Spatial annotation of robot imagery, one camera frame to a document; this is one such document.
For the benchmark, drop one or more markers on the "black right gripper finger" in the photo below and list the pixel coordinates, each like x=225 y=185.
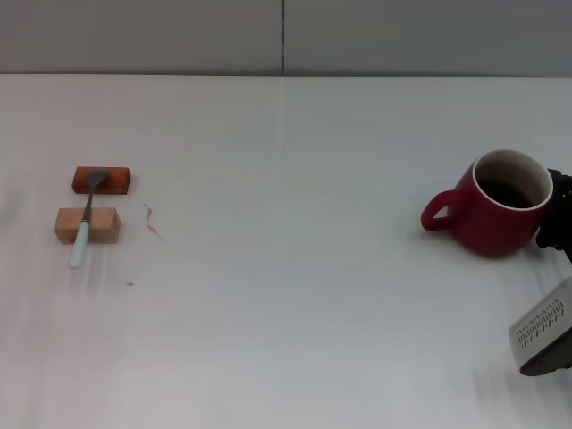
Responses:
x=554 y=232
x=562 y=187

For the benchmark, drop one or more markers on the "red ceramic mug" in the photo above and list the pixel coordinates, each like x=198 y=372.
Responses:
x=491 y=232

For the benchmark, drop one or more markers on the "dark reddish wooden block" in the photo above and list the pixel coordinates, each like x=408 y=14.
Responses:
x=118 y=179

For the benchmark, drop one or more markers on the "light wooden block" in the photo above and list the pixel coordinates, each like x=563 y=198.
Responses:
x=105 y=223

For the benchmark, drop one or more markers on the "grey vented wrist camera box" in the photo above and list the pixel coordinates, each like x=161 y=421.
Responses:
x=543 y=330

